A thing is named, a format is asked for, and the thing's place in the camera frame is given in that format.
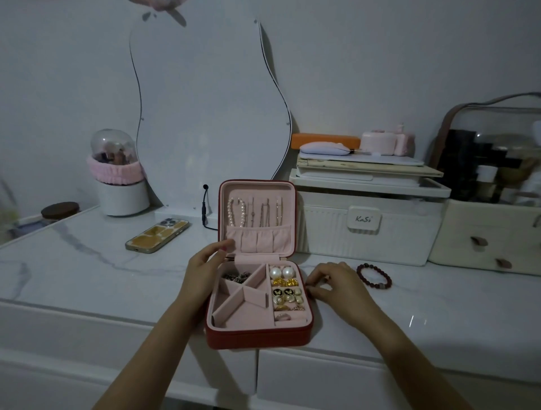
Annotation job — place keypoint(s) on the person's left hand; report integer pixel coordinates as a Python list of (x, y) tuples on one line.
[(196, 281)]

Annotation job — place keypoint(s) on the person's right hand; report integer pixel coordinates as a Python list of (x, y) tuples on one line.
[(344, 291)]

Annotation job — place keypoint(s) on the person's left fingers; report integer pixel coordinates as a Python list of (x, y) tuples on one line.
[(215, 249)]

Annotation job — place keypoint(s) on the person's right thumb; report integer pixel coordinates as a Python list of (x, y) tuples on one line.
[(317, 292)]

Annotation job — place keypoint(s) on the red jewelry box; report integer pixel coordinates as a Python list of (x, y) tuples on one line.
[(258, 336)]

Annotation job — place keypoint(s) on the person's left forearm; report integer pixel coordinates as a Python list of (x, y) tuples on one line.
[(152, 359)]

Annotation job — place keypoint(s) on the person's right forearm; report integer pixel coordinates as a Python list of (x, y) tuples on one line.
[(412, 367)]

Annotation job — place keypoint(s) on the cluster of small earrings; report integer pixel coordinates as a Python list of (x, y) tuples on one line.
[(287, 293)]

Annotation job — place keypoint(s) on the large white pearl earring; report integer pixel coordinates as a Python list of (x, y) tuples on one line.
[(288, 272), (275, 272)]

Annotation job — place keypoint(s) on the dark metal jewelry pieces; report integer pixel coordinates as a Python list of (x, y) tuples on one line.
[(236, 277)]

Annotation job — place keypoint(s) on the smartphone with yellow case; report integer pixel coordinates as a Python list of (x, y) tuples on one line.
[(157, 235)]

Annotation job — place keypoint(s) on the white ribbed storage box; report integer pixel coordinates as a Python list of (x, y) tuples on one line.
[(367, 240)]

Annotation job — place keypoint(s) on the white dresser drawer front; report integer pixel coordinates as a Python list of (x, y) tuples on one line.
[(329, 380)]

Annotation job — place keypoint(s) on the white domed brush holder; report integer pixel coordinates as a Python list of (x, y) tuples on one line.
[(122, 198)]

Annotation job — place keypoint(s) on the pink fluffy headband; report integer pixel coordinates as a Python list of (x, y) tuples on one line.
[(116, 172)]

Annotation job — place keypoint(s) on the wavy frameless mirror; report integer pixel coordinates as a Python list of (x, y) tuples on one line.
[(211, 118)]

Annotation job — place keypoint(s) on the beige flat board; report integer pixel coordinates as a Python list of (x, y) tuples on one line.
[(380, 169)]

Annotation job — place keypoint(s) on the silver laptop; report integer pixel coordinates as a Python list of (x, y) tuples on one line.
[(367, 159)]

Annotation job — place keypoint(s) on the white computer mouse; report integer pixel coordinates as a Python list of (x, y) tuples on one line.
[(324, 148)]

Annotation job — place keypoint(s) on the glass jar with brown lid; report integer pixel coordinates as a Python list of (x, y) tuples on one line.
[(60, 211)]

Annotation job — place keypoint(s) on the pink round case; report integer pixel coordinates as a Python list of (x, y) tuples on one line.
[(377, 143)]

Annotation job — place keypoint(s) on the cream cosmetic organizer clear lid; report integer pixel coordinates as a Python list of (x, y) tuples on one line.
[(486, 236)]

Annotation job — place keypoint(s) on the group of cosmetic bottles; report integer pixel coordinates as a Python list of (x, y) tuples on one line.
[(477, 164)]

